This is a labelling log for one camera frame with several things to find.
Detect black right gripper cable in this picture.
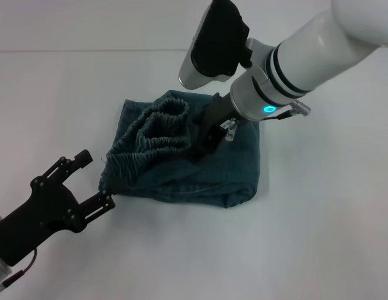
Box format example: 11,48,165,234
262,109,295,122

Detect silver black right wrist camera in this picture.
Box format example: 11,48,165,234
177,0,253,91

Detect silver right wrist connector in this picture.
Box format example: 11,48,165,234
289,99,312,117

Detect blue denim shorts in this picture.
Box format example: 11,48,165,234
98,89,261,209

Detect dark left gripper cable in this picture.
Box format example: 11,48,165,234
1,246,38,288

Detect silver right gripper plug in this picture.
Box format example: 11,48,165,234
224,117,239,142

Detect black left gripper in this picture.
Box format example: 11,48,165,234
0,149,116,267

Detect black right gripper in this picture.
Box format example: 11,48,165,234
190,91,242,163

